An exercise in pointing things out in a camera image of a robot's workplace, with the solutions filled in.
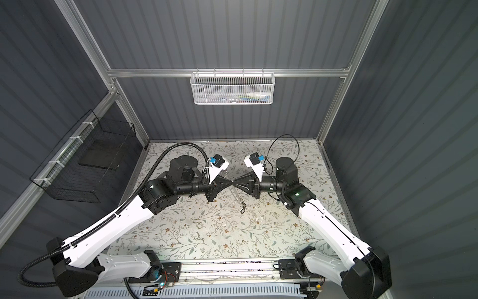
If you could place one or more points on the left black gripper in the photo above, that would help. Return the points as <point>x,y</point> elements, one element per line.
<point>215,187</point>

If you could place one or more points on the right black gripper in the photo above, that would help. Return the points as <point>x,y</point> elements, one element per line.
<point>255,191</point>

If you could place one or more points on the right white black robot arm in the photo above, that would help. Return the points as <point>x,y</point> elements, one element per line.
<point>363,272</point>

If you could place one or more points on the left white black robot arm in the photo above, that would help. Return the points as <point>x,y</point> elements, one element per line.
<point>84,264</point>

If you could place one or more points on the floral patterned table mat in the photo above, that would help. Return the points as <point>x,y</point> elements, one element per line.
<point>196,229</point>

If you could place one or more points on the markers in white basket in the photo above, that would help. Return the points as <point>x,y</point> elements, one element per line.
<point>247,98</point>

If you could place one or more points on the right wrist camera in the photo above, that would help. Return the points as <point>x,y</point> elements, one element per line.
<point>256,163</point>

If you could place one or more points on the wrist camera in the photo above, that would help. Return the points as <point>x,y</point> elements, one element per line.
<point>256,163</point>
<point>217,164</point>

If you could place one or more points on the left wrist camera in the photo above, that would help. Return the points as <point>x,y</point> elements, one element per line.
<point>217,164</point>

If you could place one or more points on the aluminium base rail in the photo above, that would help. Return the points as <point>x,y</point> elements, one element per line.
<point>211,271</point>

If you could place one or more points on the white wire mesh basket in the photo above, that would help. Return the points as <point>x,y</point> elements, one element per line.
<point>207,90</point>

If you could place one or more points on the black wire mesh basket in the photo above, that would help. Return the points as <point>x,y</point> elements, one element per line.
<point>85,167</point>

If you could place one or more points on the white slotted cable duct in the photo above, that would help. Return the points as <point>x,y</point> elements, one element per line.
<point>222,291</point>

